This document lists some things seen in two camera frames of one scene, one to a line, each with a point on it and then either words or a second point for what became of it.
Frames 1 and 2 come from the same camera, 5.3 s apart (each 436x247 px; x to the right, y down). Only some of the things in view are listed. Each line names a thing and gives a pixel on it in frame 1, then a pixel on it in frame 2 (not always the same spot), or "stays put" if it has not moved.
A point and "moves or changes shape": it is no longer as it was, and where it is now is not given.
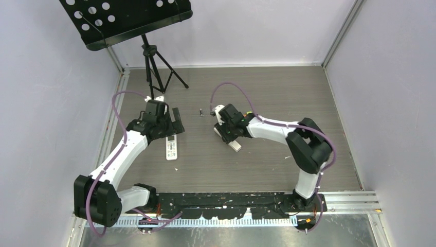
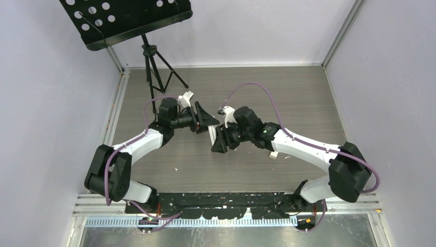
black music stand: [103, 23] stays put
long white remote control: [235, 146] moves or changes shape
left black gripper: [177, 125] to [200, 121]
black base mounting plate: [229, 205] stays put
